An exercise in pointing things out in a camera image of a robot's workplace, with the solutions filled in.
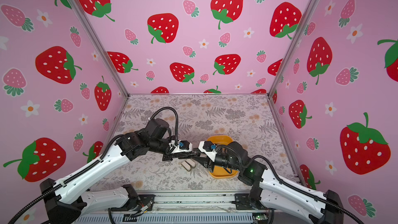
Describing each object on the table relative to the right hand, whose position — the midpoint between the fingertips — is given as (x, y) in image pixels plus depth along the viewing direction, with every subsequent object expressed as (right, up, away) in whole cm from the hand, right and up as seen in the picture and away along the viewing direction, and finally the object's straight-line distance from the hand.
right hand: (192, 153), depth 64 cm
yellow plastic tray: (+13, -13, +13) cm, 23 cm away
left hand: (-3, +1, +5) cm, 5 cm away
